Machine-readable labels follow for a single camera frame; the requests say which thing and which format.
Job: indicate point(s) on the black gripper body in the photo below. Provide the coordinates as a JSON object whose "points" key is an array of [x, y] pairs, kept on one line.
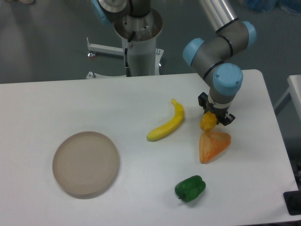
{"points": [[220, 110]]}

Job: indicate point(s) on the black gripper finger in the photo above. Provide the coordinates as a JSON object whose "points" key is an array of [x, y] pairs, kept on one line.
{"points": [[225, 119], [204, 102]]}

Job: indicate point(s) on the yellow toy pepper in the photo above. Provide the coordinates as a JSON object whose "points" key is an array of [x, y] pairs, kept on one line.
{"points": [[208, 122]]}

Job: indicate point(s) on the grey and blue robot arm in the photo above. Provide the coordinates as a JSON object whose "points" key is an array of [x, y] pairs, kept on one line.
{"points": [[208, 58]]}

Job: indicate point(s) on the green toy pepper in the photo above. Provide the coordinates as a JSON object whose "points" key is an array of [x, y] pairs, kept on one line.
{"points": [[190, 188]]}

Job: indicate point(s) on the orange fruit wedge toy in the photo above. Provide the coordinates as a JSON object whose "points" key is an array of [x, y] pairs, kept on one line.
{"points": [[212, 144]]}

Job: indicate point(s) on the yellow toy banana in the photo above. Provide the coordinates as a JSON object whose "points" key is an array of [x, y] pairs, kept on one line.
{"points": [[169, 127]]}

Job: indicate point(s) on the white side table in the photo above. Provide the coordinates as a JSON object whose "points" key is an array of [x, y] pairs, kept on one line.
{"points": [[293, 92]]}

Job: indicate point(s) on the black device at table edge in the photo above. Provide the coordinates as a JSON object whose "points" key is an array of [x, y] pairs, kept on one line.
{"points": [[293, 202]]}

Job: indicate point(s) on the blue plastic bag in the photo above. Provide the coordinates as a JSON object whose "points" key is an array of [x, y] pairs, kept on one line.
{"points": [[260, 5]]}

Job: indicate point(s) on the beige round plate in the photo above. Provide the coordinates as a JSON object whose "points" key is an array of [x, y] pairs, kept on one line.
{"points": [[85, 164]]}

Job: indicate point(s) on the white shoe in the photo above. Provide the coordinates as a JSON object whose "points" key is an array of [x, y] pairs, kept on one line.
{"points": [[27, 1]]}

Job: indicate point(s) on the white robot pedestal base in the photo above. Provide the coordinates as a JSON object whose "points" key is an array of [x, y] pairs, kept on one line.
{"points": [[139, 44]]}

